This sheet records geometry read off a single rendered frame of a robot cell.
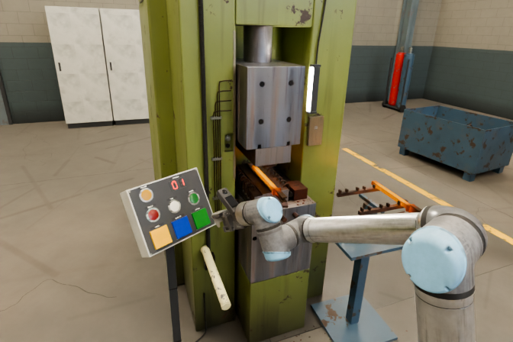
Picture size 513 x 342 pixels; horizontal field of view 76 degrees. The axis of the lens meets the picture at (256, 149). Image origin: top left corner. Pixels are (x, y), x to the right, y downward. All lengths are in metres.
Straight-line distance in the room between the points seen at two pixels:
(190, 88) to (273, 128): 0.45
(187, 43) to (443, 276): 1.30
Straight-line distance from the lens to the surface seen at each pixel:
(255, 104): 1.56
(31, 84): 7.61
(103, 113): 6.88
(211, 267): 1.82
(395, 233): 0.97
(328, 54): 1.87
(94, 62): 6.73
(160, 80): 2.03
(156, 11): 2.01
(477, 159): 5.00
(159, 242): 1.41
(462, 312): 0.84
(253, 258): 1.87
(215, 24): 1.61
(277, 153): 1.68
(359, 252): 1.95
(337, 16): 1.88
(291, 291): 2.15
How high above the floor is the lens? 1.80
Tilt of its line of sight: 20 degrees down
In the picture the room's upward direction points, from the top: 1 degrees clockwise
